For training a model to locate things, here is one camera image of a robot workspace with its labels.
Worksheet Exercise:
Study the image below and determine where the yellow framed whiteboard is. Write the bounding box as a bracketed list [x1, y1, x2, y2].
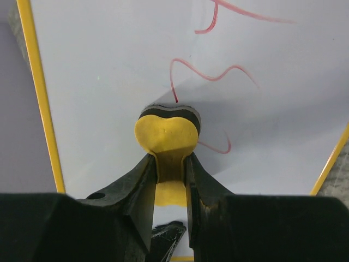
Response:
[17, 1, 348, 261]

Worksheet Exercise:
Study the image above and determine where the yellow bone-shaped eraser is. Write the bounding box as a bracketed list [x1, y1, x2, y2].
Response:
[134, 104, 201, 207]

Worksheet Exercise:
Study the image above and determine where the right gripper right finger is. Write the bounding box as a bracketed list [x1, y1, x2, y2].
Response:
[185, 153, 234, 261]

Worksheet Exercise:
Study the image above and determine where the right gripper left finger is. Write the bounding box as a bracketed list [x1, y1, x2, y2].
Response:
[78, 154, 157, 261]

